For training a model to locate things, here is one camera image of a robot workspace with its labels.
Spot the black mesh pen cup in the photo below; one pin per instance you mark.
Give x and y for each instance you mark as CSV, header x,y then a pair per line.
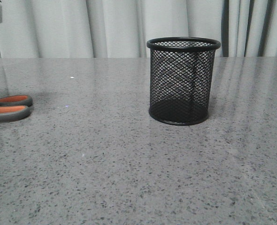
x,y
181,71

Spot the grey orange handled scissors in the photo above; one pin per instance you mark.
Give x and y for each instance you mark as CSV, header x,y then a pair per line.
x,y
16,107

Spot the grey pleated curtain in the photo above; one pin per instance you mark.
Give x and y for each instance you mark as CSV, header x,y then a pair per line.
x,y
121,28

